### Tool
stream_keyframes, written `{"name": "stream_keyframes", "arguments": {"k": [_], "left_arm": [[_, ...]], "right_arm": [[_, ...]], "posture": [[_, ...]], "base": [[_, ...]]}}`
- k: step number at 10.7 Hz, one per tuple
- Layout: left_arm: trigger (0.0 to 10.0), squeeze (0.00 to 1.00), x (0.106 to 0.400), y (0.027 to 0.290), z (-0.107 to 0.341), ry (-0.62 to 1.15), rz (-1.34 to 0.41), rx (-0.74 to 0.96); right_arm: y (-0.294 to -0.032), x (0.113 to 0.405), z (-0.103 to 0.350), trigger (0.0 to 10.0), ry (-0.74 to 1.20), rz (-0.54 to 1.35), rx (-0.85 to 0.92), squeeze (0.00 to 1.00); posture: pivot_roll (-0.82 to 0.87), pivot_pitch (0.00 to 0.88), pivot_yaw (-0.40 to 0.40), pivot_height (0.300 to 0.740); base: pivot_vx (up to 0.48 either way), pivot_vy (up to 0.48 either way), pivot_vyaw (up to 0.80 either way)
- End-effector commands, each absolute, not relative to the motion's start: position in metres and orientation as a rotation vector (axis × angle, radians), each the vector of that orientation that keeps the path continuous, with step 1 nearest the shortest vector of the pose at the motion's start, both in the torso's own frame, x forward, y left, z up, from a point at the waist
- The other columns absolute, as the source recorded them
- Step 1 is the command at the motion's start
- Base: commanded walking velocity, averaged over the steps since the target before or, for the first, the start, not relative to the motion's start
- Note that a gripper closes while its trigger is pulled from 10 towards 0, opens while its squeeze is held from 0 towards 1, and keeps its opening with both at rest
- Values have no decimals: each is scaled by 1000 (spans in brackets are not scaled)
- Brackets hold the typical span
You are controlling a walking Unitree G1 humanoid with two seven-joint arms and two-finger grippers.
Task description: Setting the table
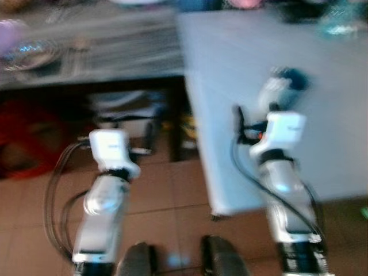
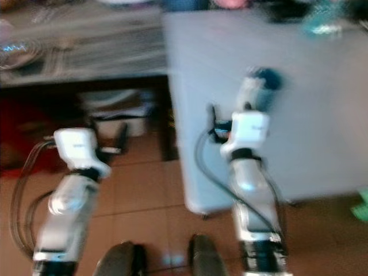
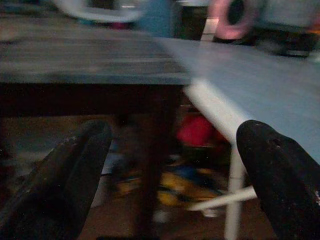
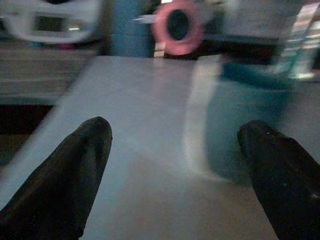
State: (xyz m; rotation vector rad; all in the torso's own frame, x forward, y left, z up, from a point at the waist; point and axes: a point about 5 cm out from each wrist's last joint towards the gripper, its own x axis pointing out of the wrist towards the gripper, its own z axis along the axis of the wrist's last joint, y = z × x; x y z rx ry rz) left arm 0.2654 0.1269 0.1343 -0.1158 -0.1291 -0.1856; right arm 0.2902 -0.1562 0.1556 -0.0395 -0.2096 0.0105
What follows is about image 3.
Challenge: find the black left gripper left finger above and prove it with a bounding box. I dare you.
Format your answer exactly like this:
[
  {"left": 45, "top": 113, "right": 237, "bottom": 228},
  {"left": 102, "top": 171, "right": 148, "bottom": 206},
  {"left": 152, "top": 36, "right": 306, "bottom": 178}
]
[{"left": 0, "top": 119, "right": 114, "bottom": 240}]

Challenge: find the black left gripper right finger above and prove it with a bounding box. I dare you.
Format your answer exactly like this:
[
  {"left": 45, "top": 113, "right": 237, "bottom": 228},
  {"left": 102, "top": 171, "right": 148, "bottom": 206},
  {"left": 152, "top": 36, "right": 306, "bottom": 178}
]
[{"left": 235, "top": 119, "right": 320, "bottom": 240}]

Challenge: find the white plate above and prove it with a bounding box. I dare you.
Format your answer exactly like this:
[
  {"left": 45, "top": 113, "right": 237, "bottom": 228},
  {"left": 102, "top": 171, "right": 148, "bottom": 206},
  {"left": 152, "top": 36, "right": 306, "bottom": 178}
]
[{"left": 51, "top": 0, "right": 143, "bottom": 24}]

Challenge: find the dark wooden table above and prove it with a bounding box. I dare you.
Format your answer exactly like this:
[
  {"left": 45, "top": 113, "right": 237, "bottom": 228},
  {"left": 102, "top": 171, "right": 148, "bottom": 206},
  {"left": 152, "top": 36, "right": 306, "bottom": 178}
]
[{"left": 0, "top": 14, "right": 193, "bottom": 240}]

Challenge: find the red box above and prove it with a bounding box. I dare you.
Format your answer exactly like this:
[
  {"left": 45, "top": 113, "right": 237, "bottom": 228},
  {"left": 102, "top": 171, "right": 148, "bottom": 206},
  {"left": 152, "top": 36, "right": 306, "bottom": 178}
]
[{"left": 176, "top": 116, "right": 221, "bottom": 148}]

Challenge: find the pink roll of tape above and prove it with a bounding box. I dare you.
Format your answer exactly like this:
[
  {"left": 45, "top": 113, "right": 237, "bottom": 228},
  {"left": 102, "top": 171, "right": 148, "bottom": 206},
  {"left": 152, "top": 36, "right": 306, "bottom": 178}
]
[{"left": 207, "top": 0, "right": 256, "bottom": 41}]

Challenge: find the white folding table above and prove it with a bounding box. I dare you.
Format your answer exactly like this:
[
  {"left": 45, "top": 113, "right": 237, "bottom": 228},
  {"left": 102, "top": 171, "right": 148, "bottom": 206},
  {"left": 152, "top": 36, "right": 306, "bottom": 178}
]
[{"left": 154, "top": 37, "right": 320, "bottom": 240}]

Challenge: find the light blue cup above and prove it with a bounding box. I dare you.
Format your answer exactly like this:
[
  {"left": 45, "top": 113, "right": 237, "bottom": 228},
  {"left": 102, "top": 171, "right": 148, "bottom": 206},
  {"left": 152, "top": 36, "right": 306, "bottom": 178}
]
[{"left": 136, "top": 0, "right": 180, "bottom": 38}]

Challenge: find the yellow and blue toy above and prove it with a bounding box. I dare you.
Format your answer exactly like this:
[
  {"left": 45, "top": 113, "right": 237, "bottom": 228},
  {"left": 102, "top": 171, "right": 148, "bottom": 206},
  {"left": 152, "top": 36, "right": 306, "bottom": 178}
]
[{"left": 157, "top": 166, "right": 223, "bottom": 207}]

